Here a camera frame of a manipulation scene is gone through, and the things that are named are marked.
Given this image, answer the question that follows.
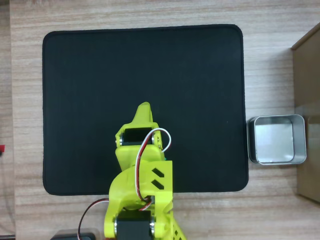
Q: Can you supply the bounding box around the square metal tin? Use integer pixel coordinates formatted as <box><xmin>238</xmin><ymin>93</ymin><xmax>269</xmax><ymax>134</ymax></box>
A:
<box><xmin>251</xmin><ymin>114</ymin><xmax>307</xmax><ymax>166</ymax></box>

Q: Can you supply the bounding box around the white red black servo cable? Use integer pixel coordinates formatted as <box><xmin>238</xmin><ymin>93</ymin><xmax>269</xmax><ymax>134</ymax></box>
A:
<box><xmin>134</xmin><ymin>127</ymin><xmax>172</xmax><ymax>209</ymax></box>

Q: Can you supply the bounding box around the black device in clear case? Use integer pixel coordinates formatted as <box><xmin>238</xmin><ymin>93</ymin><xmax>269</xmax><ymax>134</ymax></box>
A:
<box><xmin>49</xmin><ymin>228</ymin><xmax>101</xmax><ymax>240</ymax></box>

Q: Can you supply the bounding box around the silver metal tray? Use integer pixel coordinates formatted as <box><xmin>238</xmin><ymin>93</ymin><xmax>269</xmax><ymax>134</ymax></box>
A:
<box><xmin>246</xmin><ymin>116</ymin><xmax>262</xmax><ymax>165</ymax></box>

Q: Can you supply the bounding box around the black rectangular desk mat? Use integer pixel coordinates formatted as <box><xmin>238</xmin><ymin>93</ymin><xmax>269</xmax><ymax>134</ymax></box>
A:
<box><xmin>41</xmin><ymin>23</ymin><xmax>250</xmax><ymax>196</ymax></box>

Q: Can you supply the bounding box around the black red white base cable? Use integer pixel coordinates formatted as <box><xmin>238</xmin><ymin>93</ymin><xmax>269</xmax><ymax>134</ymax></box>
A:
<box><xmin>78</xmin><ymin>198</ymin><xmax>111</xmax><ymax>236</ymax></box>

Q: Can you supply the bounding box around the brown cardboard box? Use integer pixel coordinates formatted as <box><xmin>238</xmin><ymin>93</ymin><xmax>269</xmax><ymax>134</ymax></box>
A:
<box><xmin>290</xmin><ymin>24</ymin><xmax>320</xmax><ymax>204</ymax></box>

